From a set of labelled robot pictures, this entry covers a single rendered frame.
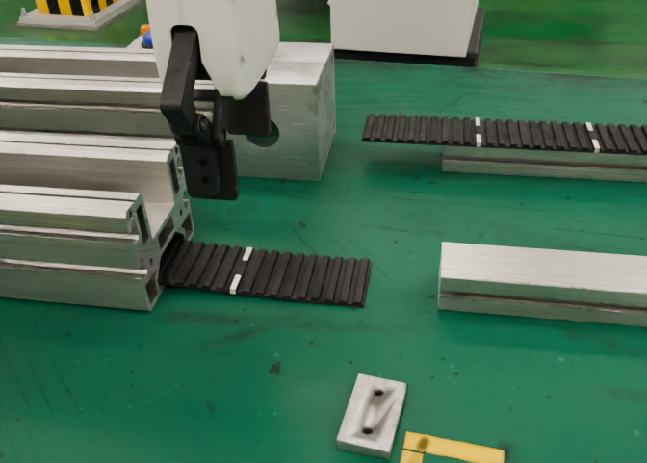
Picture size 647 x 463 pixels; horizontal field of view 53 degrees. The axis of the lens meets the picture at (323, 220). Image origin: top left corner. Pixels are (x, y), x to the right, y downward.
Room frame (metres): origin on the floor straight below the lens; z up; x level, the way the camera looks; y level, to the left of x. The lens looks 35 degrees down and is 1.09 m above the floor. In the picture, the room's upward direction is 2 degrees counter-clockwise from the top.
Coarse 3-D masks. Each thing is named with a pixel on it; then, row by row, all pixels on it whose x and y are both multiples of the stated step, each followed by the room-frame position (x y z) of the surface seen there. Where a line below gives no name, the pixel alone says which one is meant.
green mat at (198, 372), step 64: (384, 64) 0.79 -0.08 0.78; (256, 192) 0.50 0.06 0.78; (320, 192) 0.50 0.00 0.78; (384, 192) 0.49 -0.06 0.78; (448, 192) 0.49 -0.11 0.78; (512, 192) 0.49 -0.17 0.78; (576, 192) 0.48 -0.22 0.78; (640, 192) 0.48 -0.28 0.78; (320, 256) 0.40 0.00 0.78; (384, 256) 0.40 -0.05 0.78; (0, 320) 0.34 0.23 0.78; (64, 320) 0.34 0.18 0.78; (128, 320) 0.34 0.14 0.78; (192, 320) 0.34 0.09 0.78; (256, 320) 0.33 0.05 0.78; (320, 320) 0.33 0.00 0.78; (384, 320) 0.33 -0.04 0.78; (448, 320) 0.33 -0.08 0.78; (512, 320) 0.32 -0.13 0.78; (0, 384) 0.28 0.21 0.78; (64, 384) 0.28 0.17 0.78; (128, 384) 0.28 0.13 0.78; (192, 384) 0.28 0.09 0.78; (256, 384) 0.28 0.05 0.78; (320, 384) 0.27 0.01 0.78; (448, 384) 0.27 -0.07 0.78; (512, 384) 0.27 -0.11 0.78; (576, 384) 0.27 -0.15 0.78; (640, 384) 0.27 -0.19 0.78; (0, 448) 0.24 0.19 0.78; (64, 448) 0.24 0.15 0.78; (128, 448) 0.23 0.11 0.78; (192, 448) 0.23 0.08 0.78; (256, 448) 0.23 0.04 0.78; (320, 448) 0.23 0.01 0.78; (512, 448) 0.22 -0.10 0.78; (576, 448) 0.22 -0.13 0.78; (640, 448) 0.22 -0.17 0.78
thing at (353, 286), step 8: (352, 264) 0.39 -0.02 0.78; (360, 264) 0.39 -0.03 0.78; (368, 264) 0.39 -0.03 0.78; (344, 272) 0.38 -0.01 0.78; (352, 272) 0.38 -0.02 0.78; (360, 272) 0.38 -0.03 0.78; (368, 272) 0.38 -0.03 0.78; (344, 280) 0.37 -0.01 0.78; (352, 280) 0.37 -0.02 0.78; (360, 280) 0.37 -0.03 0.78; (368, 280) 0.37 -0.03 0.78; (344, 288) 0.36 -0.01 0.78; (352, 288) 0.36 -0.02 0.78; (360, 288) 0.36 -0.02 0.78; (344, 296) 0.35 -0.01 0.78; (352, 296) 0.35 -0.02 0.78; (360, 296) 0.35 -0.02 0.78; (344, 304) 0.35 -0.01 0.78; (352, 304) 0.34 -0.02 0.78; (360, 304) 0.34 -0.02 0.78
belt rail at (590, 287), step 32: (448, 256) 0.36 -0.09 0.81; (480, 256) 0.36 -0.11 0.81; (512, 256) 0.36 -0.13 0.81; (544, 256) 0.35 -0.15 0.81; (576, 256) 0.35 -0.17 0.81; (608, 256) 0.35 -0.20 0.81; (640, 256) 0.35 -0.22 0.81; (448, 288) 0.34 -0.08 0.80; (480, 288) 0.33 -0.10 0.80; (512, 288) 0.33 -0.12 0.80; (544, 288) 0.33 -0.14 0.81; (576, 288) 0.32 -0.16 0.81; (608, 288) 0.32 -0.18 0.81; (640, 288) 0.32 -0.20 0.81; (576, 320) 0.32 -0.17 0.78; (608, 320) 0.32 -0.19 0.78; (640, 320) 0.31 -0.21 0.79
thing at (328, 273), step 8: (328, 256) 0.40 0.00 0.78; (336, 256) 0.40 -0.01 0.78; (320, 264) 0.39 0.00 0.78; (328, 264) 0.39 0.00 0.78; (336, 264) 0.39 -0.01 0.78; (344, 264) 0.39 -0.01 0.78; (320, 272) 0.38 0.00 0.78; (328, 272) 0.38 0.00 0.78; (336, 272) 0.38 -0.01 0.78; (320, 280) 0.37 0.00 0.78; (328, 280) 0.37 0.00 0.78; (336, 280) 0.37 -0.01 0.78; (312, 288) 0.36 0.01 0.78; (320, 288) 0.36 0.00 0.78; (328, 288) 0.36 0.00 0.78; (336, 288) 0.36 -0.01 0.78; (312, 296) 0.35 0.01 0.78; (320, 296) 0.35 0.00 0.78; (328, 296) 0.35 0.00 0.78; (336, 296) 0.35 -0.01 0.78; (336, 304) 0.35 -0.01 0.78
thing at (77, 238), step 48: (0, 144) 0.45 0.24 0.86; (48, 144) 0.44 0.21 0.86; (96, 144) 0.44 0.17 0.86; (144, 144) 0.44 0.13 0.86; (0, 192) 0.38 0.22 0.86; (48, 192) 0.37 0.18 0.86; (96, 192) 0.37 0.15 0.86; (144, 192) 0.42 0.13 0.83; (0, 240) 0.36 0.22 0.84; (48, 240) 0.36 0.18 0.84; (96, 240) 0.35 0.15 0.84; (144, 240) 0.36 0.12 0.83; (0, 288) 0.37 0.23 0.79; (48, 288) 0.36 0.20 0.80; (96, 288) 0.35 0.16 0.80; (144, 288) 0.35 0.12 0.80
